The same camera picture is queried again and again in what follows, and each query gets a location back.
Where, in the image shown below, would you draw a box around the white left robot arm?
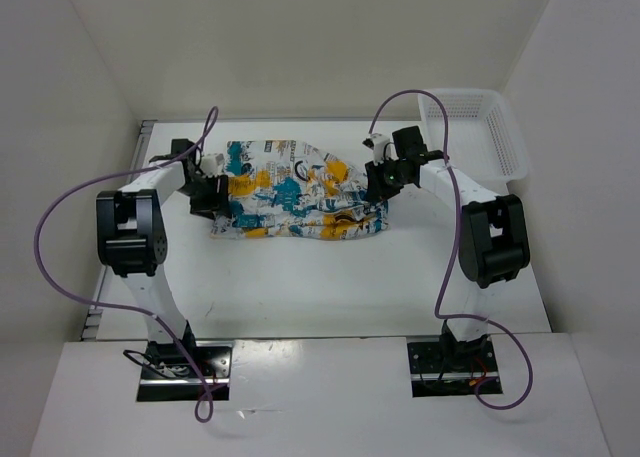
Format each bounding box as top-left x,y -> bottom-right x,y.
96,139 -> 231,377

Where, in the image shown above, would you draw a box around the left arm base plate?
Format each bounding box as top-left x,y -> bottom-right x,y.
123,341 -> 233,403

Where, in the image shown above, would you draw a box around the patterned white yellow teal shorts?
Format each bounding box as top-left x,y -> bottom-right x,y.
211,140 -> 389,241

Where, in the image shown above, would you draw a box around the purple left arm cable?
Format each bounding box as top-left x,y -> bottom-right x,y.
33,105 -> 229,424

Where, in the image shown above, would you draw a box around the white plastic mesh basket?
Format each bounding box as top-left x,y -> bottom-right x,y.
418,88 -> 529,184

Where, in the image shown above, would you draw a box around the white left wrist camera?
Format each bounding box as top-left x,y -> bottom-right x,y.
199,153 -> 225,177

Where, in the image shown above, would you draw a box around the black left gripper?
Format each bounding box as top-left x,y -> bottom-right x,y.
176,173 -> 232,220

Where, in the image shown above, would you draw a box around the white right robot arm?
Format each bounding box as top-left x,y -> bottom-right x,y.
363,126 -> 530,370

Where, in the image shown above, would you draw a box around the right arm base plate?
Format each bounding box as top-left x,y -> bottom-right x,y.
407,337 -> 503,398

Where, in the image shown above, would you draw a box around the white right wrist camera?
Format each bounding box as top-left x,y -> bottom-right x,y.
362,133 -> 392,165

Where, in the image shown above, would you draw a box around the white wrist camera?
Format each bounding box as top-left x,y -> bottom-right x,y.
362,133 -> 392,165
199,153 -> 225,177

